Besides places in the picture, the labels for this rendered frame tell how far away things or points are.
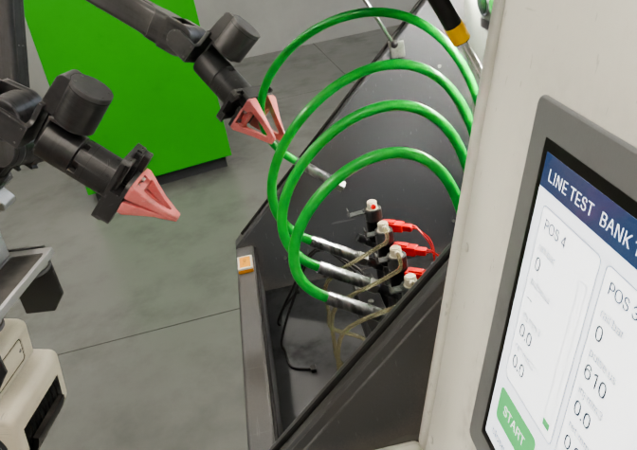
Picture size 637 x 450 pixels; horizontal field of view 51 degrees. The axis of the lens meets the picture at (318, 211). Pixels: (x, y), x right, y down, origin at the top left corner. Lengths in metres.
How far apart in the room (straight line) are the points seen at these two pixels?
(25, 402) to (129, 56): 3.04
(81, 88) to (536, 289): 0.60
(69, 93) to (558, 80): 0.60
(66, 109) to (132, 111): 3.46
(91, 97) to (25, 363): 0.84
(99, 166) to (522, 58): 0.56
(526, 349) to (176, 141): 3.98
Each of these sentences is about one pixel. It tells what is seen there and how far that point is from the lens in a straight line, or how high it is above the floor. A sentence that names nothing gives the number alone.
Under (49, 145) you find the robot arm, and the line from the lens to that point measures 0.94.
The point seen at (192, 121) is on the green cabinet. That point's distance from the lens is 4.42.
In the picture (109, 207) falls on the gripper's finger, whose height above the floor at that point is 1.28.
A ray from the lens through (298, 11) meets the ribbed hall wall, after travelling 7.61.
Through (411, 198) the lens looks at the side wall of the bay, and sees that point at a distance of 1.46.
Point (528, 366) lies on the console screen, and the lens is 0.58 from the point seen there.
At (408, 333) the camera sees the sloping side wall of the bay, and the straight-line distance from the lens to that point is 0.80.
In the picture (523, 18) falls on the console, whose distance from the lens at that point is 0.61.
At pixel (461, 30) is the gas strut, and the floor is 1.47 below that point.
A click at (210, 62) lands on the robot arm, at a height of 1.37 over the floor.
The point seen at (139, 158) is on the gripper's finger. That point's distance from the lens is 0.94.
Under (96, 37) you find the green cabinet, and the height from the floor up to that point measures 1.01.
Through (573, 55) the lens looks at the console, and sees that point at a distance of 0.53.
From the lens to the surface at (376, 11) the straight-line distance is 1.06.
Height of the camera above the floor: 1.62
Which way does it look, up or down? 26 degrees down
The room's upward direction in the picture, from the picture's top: 11 degrees counter-clockwise
